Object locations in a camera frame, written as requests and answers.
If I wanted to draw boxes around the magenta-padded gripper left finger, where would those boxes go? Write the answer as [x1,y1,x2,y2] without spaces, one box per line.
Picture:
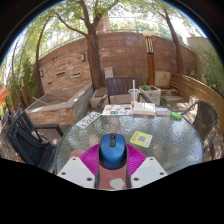
[57,143,101,190]

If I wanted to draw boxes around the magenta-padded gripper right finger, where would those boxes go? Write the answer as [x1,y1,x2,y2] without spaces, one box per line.
[125,143,169,189]

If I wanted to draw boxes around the blue and black computer mouse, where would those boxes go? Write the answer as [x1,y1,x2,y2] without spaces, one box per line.
[98,132,128,170]

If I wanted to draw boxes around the pink floral mouse pad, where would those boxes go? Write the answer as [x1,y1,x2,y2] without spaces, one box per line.
[69,149,132,191]

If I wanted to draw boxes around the yellow square card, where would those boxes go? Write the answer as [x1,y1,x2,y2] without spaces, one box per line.
[129,130,153,149]

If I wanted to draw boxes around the white printed sign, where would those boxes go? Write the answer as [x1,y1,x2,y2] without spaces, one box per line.
[76,111,102,130]

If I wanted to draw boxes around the black slatted chair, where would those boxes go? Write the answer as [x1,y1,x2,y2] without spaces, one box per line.
[5,110,64,173]

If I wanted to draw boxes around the pink thin book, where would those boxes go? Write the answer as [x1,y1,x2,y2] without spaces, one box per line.
[155,106,172,117]

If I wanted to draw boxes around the green tube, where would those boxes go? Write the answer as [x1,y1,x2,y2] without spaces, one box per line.
[170,111,183,121]

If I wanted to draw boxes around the stone raised garden bed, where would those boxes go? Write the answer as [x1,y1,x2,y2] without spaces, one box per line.
[25,83,95,127]

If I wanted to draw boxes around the colourful printed sheet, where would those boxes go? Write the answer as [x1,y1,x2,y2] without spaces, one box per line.
[101,103,134,117]

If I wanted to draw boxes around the brown wicker chair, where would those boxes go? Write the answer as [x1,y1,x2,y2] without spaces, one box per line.
[182,100,219,154]

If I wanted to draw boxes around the white planter box with plants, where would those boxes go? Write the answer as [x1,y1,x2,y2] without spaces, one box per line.
[138,84,162,106]

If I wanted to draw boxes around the clear plastic cup with straw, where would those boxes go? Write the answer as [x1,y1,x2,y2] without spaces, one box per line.
[128,79,141,105]

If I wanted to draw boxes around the dark slatted-back chair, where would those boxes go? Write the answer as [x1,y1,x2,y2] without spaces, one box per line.
[97,76,153,108]

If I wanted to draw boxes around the beige stone block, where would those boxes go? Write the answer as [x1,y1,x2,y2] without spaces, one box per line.
[154,70,172,89]

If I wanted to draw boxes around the curved wooden slat fence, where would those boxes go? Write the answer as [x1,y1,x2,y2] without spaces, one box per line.
[169,72,224,134]

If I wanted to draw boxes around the forked tree trunk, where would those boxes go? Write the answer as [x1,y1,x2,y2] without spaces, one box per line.
[54,0,111,90]

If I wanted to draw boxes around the slender tree trunk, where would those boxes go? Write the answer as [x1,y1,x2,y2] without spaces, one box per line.
[156,6,184,74]

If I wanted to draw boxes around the white wall box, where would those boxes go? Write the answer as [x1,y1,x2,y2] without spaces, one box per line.
[103,66,115,79]

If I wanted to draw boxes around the wooden garden lamp post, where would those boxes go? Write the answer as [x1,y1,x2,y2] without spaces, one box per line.
[142,29,156,86]

